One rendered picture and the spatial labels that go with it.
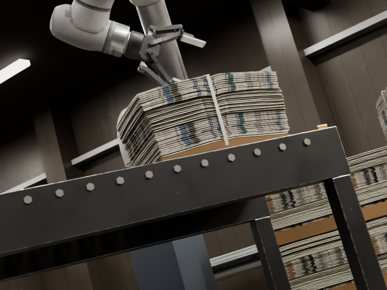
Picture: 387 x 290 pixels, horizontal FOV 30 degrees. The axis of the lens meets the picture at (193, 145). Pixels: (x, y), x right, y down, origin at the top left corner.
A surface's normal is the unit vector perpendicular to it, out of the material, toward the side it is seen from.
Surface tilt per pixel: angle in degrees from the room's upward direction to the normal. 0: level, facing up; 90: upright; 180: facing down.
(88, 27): 125
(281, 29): 90
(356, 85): 90
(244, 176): 90
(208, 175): 90
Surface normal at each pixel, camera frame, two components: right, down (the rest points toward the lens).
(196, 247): 0.78, -0.34
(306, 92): -0.57, -0.03
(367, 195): -0.07, -0.20
